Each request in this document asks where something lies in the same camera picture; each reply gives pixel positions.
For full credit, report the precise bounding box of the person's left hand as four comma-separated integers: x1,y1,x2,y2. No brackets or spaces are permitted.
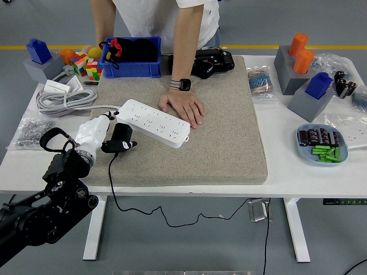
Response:
158,88,206,129

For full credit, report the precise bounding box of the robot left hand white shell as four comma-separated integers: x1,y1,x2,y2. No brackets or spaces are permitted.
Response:
75,110,138,157

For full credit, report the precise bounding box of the person's right hand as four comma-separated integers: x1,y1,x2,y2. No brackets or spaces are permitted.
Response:
81,42,104,53

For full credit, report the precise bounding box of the black plug adapter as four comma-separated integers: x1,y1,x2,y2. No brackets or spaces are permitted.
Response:
110,122,134,157

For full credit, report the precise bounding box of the white power strip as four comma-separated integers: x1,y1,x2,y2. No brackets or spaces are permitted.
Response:
115,99,192,149

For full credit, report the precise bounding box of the thin black plug cord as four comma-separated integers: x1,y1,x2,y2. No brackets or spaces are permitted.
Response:
108,153,253,228

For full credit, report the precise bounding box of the yellow ball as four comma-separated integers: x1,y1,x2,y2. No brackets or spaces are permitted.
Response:
87,46,103,60

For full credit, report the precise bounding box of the colourful puzzle cube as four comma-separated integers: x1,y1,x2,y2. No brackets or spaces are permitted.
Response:
68,52,90,77
85,58,104,81

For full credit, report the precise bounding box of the black wrist watch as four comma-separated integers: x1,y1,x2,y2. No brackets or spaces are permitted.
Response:
169,77,192,92

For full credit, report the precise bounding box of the orange plastic piece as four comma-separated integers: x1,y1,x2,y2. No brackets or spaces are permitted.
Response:
56,48,76,65

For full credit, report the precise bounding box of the pale lilac flat pad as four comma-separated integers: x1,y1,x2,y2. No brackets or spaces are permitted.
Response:
33,91,87,119

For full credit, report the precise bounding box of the blue plastic bin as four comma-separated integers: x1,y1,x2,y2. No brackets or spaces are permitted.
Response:
101,36,162,78

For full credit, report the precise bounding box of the blue plastic block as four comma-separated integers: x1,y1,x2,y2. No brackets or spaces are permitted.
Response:
304,72,334,101
25,38,53,64

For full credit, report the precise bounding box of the white flat box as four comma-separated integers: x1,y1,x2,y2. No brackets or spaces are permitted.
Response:
42,79,72,94

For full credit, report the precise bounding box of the grey-brown mat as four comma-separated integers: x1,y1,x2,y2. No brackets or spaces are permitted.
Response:
77,55,269,187

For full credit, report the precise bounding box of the black mechanical device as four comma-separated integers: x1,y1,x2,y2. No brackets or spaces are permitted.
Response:
167,48,236,80

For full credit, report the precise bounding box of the clear bag of metal nuts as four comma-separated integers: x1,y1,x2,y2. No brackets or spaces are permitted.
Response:
6,113,57,151

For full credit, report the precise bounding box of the person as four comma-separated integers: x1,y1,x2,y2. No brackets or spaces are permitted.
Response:
111,0,221,55

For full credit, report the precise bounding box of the clear bag of resistors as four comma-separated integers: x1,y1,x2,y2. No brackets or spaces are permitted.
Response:
246,65,278,101

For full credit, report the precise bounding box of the white table leg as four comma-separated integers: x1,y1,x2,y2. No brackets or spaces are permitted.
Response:
282,197,312,264
82,195,108,261

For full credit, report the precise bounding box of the grey two-hole block holder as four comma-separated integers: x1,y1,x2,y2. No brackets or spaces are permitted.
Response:
274,45,316,96

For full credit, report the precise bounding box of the silver metal box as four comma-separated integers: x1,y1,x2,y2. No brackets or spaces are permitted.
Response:
247,198,272,223

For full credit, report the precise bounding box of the orange cylinder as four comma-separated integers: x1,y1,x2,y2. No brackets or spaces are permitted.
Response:
288,33,309,57
292,49,315,74

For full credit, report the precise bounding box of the pale blue plate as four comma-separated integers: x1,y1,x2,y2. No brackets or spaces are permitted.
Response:
296,123,349,168

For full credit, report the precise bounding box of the crumpled clear plastic bag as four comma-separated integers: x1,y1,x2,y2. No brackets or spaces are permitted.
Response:
311,53,355,75

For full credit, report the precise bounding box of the bag of black capacitors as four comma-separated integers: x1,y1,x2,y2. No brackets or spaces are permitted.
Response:
334,70,358,100

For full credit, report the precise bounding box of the clear bag of blue parts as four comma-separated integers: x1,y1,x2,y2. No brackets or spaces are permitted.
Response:
351,84,367,112

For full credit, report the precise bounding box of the black desk control panel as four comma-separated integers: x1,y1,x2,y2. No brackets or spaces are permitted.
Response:
323,198,367,206

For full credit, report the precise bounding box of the black drawstring pouch red trim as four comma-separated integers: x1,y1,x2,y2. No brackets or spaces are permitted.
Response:
99,37,160,69

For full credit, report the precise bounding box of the black floor cable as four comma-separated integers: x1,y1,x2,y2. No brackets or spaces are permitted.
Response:
262,198,272,275
342,259,367,275

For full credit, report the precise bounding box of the white wall socket in bag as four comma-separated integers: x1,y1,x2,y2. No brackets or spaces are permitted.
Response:
323,113,367,150

